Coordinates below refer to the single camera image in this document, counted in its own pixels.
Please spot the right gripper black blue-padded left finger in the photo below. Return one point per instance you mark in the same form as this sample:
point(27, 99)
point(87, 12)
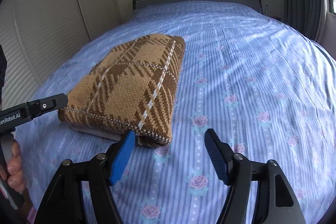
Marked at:
point(63, 201)

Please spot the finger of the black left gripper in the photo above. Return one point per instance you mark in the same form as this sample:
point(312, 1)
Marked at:
point(40, 107)

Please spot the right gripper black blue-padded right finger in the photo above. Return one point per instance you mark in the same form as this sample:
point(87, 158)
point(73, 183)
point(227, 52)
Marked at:
point(275, 199)

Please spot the person's left hand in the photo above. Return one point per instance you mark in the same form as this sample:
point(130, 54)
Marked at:
point(15, 179)

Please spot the beige louvered wardrobe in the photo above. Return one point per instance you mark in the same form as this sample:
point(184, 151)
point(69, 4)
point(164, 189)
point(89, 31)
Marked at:
point(38, 36)

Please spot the brown plaid knit sweater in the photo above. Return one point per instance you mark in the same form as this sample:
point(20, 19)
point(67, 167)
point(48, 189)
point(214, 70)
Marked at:
point(132, 88)

